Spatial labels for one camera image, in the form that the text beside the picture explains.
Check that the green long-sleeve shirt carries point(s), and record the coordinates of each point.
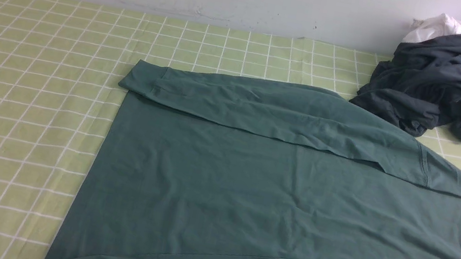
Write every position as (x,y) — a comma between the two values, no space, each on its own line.
(208,166)

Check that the green checkered tablecloth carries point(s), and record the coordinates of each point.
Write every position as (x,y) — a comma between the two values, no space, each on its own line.
(61,62)

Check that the white crumpled garment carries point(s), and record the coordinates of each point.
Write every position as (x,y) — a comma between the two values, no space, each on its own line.
(430,28)

